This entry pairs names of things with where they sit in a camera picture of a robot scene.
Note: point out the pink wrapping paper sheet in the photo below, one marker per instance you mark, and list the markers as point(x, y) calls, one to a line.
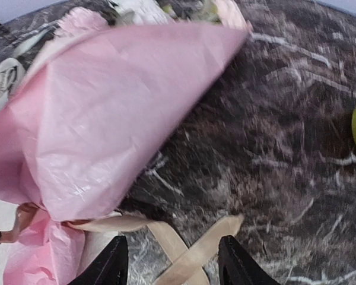
point(97, 104)

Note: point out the cream printed ribbon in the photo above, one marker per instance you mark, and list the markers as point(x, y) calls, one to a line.
point(12, 69)

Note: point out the tan satin ribbon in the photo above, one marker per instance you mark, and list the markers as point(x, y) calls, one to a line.
point(46, 252)

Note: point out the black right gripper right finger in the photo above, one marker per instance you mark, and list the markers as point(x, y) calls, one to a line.
point(237, 267)

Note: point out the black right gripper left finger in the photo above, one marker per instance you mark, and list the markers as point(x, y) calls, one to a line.
point(110, 267)

